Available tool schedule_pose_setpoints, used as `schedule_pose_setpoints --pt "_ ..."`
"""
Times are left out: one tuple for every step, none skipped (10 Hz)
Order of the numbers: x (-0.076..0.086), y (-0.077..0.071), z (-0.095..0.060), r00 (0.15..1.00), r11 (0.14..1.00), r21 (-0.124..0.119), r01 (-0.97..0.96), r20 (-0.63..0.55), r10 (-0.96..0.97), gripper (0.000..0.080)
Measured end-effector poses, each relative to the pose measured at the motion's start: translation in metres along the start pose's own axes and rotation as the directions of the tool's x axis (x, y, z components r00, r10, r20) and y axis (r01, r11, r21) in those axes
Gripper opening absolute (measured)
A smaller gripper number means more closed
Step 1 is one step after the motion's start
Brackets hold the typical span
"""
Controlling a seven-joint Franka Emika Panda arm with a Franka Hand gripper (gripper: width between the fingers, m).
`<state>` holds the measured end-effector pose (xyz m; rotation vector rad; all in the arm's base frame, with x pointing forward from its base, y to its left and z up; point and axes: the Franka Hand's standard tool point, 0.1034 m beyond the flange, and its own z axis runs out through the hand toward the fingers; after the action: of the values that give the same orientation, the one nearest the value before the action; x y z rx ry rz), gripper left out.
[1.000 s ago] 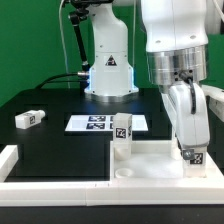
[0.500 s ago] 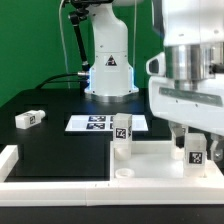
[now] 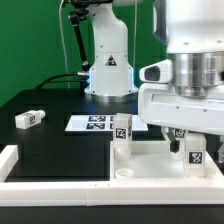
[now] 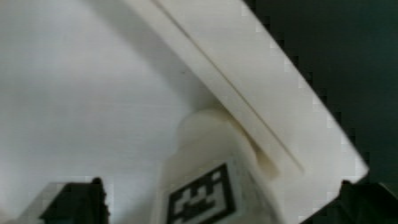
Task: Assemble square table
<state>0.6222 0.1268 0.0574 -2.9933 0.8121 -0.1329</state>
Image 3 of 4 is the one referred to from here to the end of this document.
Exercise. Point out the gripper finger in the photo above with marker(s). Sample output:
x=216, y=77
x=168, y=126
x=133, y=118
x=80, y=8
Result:
x=220, y=152
x=169, y=136

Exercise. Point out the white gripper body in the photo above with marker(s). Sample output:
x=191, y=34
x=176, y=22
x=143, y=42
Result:
x=158, y=104

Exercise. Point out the white square tabletop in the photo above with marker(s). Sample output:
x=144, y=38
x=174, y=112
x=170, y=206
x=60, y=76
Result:
x=152, y=159

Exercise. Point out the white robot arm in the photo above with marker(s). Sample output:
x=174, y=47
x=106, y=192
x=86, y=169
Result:
x=184, y=94

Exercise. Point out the white marker tag sheet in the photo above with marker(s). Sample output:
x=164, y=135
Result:
x=104, y=123

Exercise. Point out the white U-shaped obstacle fence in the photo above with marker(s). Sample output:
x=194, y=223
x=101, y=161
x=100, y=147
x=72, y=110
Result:
x=114, y=191

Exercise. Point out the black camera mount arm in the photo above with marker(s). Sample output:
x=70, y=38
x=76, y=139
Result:
x=76, y=17

